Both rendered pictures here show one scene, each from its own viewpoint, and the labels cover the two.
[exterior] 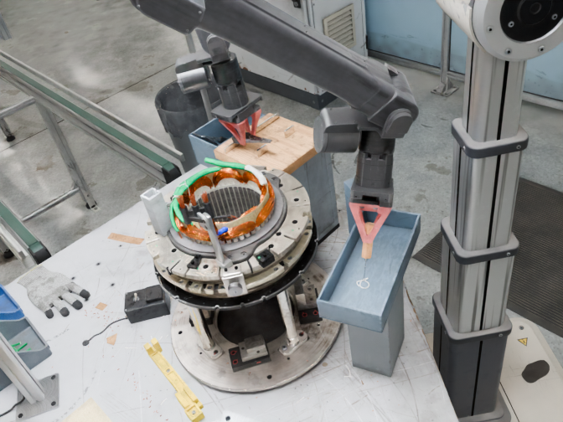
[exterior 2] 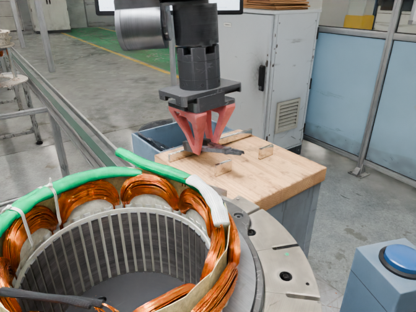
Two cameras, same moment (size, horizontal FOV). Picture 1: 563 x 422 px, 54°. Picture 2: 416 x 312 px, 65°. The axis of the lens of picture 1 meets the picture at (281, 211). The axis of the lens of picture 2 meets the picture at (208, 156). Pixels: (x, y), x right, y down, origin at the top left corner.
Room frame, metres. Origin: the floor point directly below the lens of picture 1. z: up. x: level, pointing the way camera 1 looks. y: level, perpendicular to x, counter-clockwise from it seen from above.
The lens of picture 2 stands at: (0.62, 0.03, 1.30)
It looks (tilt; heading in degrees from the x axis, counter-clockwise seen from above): 26 degrees down; 1
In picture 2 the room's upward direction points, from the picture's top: straight up
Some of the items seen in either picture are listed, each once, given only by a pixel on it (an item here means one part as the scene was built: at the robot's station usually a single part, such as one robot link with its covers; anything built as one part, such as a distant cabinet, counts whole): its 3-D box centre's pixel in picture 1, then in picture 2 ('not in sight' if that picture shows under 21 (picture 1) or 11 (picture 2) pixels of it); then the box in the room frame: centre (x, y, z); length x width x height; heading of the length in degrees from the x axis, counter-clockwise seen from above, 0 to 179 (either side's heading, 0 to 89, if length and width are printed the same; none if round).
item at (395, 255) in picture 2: not in sight; (404, 257); (0.90, -0.18, 1.04); 0.04 x 0.04 x 0.01
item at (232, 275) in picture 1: (235, 281); not in sight; (0.66, 0.10, 1.07); 0.04 x 0.02 x 0.05; 90
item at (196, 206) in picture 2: (253, 182); (198, 213); (0.87, 0.04, 1.12); 0.06 x 0.02 x 0.04; 42
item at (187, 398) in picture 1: (173, 378); not in sight; (0.69, 0.29, 0.80); 0.22 x 0.04 x 0.03; 29
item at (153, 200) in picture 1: (157, 213); not in sight; (0.81, 0.22, 1.14); 0.03 x 0.03 x 0.09; 42
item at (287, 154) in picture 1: (271, 146); (237, 167); (1.09, -0.01, 1.05); 0.20 x 0.19 x 0.02; 39
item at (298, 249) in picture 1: (296, 246); not in sight; (0.74, -0.02, 1.05); 0.09 x 0.04 x 0.01; 132
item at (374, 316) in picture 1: (375, 307); not in sight; (0.67, -0.14, 0.92); 0.25 x 0.11 x 0.28; 148
